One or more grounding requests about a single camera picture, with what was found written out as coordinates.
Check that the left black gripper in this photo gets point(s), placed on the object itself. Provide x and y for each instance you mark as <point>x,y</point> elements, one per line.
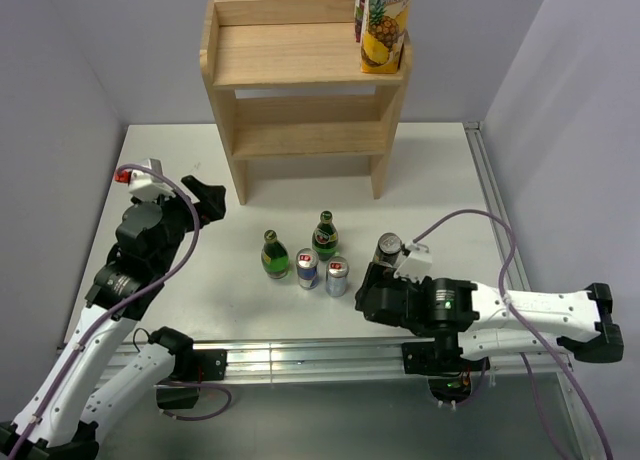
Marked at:
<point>211,205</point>

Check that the pineapple juice carton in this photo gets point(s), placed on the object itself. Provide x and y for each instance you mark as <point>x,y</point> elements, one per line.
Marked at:
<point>382,35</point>

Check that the blue silver can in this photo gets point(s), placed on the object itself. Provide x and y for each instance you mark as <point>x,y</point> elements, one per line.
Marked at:
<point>307,268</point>
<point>336,276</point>

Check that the green glass bottle left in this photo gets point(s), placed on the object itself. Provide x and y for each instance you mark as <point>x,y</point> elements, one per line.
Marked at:
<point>274,256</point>

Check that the green glass bottle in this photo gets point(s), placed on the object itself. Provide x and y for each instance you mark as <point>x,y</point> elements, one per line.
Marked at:
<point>325,237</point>
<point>274,256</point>

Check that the blue silver can right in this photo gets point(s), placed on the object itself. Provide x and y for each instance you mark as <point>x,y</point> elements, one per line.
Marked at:
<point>336,276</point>

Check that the wooden two-tier shelf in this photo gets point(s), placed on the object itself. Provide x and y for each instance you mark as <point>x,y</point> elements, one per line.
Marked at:
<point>283,79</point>

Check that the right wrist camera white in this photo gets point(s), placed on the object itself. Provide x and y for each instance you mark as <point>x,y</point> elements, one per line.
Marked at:
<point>415,264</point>

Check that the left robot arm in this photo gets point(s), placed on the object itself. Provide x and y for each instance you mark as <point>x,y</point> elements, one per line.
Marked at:
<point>70,414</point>

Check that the green glass bottle right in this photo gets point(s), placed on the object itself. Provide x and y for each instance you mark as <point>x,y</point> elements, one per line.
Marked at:
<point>325,237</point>

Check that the dark grey can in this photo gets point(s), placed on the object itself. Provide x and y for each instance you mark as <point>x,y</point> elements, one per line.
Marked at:
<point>389,247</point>

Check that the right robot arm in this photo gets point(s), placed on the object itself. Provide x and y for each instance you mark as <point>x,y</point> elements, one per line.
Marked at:
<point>461,325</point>

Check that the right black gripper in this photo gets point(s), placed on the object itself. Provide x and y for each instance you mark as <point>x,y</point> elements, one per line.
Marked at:
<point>380,274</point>

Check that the aluminium front rail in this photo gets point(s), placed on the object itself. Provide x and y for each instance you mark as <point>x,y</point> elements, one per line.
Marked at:
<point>318,361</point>

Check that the blue silver can left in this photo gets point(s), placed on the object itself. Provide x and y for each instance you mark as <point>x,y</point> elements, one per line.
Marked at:
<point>307,268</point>

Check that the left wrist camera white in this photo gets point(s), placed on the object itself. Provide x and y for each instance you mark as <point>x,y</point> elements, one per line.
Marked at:
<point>142,180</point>

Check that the aluminium side rail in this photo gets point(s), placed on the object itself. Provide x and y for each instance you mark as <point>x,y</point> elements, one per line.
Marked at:
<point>588,442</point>

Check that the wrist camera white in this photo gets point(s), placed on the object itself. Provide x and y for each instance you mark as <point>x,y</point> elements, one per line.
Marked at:
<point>415,264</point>
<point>142,180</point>

